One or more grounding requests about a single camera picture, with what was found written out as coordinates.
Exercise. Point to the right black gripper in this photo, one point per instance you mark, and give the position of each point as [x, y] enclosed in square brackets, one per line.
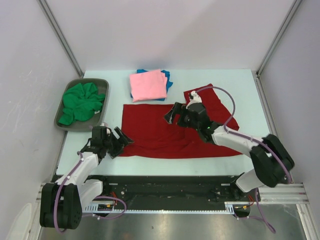
[169, 117]

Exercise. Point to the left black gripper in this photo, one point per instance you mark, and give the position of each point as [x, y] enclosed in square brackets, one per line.
[118, 147]

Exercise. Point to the red t shirt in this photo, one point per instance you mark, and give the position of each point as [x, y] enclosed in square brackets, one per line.
[154, 138]

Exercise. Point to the grey plastic tray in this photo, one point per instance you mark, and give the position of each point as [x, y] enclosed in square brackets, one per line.
[97, 119]

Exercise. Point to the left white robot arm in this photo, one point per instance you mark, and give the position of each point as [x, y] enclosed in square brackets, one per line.
[63, 201]

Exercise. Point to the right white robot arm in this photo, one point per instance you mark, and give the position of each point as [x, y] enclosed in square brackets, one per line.
[271, 161]

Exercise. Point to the pink folded t shirt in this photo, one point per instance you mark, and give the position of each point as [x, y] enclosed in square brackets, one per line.
[147, 85]

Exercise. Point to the green t shirt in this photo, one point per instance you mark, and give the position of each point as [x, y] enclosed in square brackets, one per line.
[80, 103]

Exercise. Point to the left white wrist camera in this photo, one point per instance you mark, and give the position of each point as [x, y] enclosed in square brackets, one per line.
[106, 128]

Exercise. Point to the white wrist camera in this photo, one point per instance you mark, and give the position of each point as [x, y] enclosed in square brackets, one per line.
[194, 98]
[106, 128]

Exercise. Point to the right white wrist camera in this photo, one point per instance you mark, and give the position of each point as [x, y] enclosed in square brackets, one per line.
[194, 98]

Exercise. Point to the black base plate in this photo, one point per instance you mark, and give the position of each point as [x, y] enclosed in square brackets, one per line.
[106, 207]

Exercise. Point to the right aluminium side rail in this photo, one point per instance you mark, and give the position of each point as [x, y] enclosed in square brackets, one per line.
[265, 105]

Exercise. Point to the left aluminium frame post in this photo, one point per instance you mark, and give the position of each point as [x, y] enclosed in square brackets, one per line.
[48, 13]

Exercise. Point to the aluminium frame post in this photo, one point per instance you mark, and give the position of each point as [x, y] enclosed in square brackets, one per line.
[48, 13]
[279, 35]

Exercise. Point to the right aluminium frame post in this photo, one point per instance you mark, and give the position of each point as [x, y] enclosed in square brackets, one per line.
[279, 35]

